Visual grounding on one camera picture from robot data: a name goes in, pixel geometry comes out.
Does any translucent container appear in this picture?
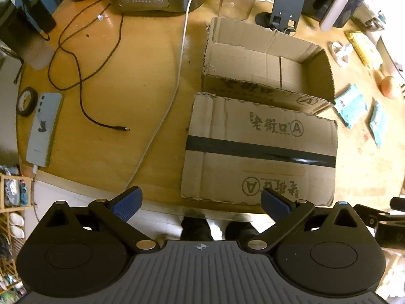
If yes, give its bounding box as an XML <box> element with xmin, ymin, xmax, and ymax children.
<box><xmin>0</xmin><ymin>0</ymin><xmax>54</xmax><ymax>70</ymax></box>

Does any wooden shoe rack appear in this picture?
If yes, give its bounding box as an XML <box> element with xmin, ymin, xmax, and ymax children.
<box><xmin>0</xmin><ymin>165</ymin><xmax>38</xmax><ymax>295</ymax></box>

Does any silver metal object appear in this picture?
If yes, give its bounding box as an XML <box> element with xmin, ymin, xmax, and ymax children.
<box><xmin>351</xmin><ymin>0</ymin><xmax>390</xmax><ymax>32</ymax></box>

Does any person's leg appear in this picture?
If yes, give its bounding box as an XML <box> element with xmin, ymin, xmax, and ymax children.
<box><xmin>180</xmin><ymin>216</ymin><xmax>212</xmax><ymax>242</ymax></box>
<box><xmin>225</xmin><ymin>221</ymin><xmax>265</xmax><ymax>242</ymax></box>

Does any black tape roll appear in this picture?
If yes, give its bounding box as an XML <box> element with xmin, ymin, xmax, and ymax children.
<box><xmin>16</xmin><ymin>87</ymin><xmax>38</xmax><ymax>117</ymax></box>

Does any taped cardboard box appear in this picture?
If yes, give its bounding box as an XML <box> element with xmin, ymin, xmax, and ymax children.
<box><xmin>181</xmin><ymin>92</ymin><xmax>338</xmax><ymax>207</ymax></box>

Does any person's left leg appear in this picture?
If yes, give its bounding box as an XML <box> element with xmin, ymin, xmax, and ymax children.
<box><xmin>180</xmin><ymin>216</ymin><xmax>212</xmax><ymax>242</ymax></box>

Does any wooden desktop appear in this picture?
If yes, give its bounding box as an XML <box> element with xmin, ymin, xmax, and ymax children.
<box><xmin>16</xmin><ymin>0</ymin><xmax>405</xmax><ymax>213</ymax></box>

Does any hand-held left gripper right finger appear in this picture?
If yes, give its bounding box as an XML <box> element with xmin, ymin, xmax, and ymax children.
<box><xmin>240</xmin><ymin>188</ymin><xmax>368</xmax><ymax>254</ymax></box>

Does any person's right leg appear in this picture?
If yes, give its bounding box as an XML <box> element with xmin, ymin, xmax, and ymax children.
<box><xmin>225</xmin><ymin>221</ymin><xmax>265</xmax><ymax>242</ymax></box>

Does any yellow snack packet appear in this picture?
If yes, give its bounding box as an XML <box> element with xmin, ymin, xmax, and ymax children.
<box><xmin>344</xmin><ymin>31</ymin><xmax>384</xmax><ymax>69</ymax></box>

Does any black charging cable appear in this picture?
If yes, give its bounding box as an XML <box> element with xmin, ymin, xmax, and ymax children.
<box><xmin>47</xmin><ymin>2</ymin><xmax>131</xmax><ymax>131</ymax></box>

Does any light blue smartphone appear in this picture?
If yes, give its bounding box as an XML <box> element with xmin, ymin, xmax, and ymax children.
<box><xmin>26</xmin><ymin>92</ymin><xmax>63</xmax><ymax>168</ymax></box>

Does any white container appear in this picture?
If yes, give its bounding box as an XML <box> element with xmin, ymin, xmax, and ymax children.
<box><xmin>376</xmin><ymin>35</ymin><xmax>405</xmax><ymax>81</ymax></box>

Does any dark blue coffee machine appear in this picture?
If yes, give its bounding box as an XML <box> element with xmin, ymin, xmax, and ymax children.
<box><xmin>302</xmin><ymin>0</ymin><xmax>380</xmax><ymax>32</ymax></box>

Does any white plastic clip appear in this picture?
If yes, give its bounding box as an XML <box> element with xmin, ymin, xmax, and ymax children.
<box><xmin>327</xmin><ymin>42</ymin><xmax>354</xmax><ymax>67</ymax></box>

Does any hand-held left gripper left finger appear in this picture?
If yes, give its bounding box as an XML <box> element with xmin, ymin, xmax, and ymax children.
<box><xmin>33</xmin><ymin>186</ymin><xmax>160</xmax><ymax>254</ymax></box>

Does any white cable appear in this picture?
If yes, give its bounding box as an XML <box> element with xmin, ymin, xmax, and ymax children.
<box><xmin>31</xmin><ymin>0</ymin><xmax>201</xmax><ymax>211</ymax></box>

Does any orange round fruit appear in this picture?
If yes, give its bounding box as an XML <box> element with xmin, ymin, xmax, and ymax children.
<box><xmin>380</xmin><ymin>76</ymin><xmax>402</xmax><ymax>100</ymax></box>

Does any wide blue packet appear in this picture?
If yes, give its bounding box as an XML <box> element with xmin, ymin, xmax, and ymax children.
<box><xmin>334</xmin><ymin>84</ymin><xmax>368</xmax><ymax>129</ymax></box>

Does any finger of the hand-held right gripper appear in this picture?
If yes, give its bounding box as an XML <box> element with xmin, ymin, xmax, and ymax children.
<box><xmin>354</xmin><ymin>204</ymin><xmax>391</xmax><ymax>227</ymax></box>

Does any narrow blue packet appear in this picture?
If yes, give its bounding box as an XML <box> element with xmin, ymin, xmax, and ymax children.
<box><xmin>369</xmin><ymin>100</ymin><xmax>389</xmax><ymax>148</ymax></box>

